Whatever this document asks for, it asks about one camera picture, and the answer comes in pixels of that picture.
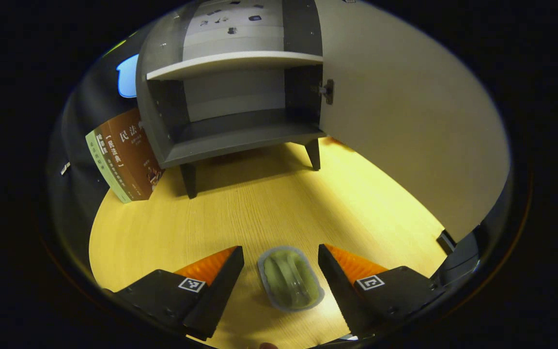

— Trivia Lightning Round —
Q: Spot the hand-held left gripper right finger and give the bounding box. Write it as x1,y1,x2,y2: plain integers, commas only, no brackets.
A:
318,244,447,340

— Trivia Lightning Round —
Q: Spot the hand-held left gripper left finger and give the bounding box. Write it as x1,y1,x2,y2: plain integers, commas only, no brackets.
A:
102,246,245,341

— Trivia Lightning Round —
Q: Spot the green coaster with grey rim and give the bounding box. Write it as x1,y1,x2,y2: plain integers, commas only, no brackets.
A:
258,245,325,312

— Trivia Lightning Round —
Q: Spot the beige cabinet door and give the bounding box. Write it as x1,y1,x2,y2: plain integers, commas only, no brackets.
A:
315,0,512,255

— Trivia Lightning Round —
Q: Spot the metal door hinge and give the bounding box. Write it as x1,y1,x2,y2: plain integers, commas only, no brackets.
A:
318,79,336,105

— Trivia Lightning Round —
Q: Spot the white cabinet shelf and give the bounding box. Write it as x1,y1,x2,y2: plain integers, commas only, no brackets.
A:
146,50,324,81

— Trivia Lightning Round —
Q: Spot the green book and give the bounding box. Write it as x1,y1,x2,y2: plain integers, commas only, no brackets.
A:
85,128,134,204

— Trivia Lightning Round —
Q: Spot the brown book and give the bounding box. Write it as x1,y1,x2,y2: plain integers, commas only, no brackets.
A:
99,108,166,202

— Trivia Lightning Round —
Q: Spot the black backdrop cloth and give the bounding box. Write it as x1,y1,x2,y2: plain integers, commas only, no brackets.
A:
46,29,140,272

